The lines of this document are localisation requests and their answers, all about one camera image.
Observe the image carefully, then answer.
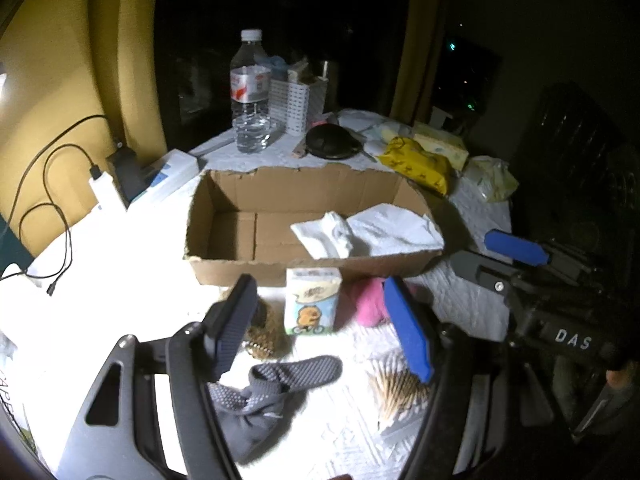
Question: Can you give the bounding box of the grey dotted sock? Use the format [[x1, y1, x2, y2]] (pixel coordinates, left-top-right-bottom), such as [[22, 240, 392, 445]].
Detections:
[[208, 356, 343, 463]]

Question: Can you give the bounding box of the cartoon tissue pack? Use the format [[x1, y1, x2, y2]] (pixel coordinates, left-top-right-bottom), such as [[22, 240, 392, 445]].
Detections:
[[283, 268, 342, 336]]

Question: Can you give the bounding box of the white blue box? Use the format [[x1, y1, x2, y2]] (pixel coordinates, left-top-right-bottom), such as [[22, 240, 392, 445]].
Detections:
[[130, 150, 200, 205]]

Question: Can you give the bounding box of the pale tissue pack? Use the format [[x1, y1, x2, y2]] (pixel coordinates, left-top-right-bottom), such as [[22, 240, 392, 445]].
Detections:
[[412, 122, 469, 171]]

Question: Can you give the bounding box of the yellow wipes pack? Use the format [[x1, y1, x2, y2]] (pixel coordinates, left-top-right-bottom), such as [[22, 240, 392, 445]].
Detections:
[[378, 136, 451, 196]]

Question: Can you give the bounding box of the clear plastic bag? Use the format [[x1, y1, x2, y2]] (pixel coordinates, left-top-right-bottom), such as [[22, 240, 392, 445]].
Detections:
[[463, 156, 518, 203]]

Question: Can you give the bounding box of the white power bank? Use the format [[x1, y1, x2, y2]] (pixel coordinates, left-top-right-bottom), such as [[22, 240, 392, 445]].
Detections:
[[89, 169, 126, 214]]

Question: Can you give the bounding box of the pink plush toy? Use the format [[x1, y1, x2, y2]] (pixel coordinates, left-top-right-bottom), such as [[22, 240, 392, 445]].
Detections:
[[347, 276, 421, 328]]

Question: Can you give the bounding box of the black usb cable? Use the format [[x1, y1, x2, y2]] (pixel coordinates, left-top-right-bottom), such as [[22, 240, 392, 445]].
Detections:
[[0, 114, 114, 297]]

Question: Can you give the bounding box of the white paper towel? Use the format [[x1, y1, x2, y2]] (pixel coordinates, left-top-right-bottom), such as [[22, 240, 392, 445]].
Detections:
[[291, 204, 445, 260]]

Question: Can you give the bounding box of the white perforated basket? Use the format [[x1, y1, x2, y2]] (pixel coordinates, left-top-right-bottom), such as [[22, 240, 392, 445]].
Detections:
[[269, 58, 326, 136]]

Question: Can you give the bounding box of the cotton swab pack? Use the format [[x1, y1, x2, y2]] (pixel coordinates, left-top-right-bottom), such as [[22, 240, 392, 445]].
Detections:
[[368, 349, 430, 430]]

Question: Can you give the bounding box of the open cardboard box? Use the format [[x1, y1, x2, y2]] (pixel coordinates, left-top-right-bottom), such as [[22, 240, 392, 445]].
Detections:
[[183, 164, 442, 287]]

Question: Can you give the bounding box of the black charger block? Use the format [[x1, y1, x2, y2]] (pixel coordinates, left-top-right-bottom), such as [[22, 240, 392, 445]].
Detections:
[[106, 143, 146, 205]]

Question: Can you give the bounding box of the clear water bottle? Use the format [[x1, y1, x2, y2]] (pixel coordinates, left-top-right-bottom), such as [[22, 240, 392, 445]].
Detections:
[[230, 29, 274, 154]]

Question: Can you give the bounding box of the brown plush toy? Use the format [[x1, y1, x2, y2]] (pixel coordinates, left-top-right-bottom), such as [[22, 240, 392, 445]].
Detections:
[[220, 288, 288, 361]]

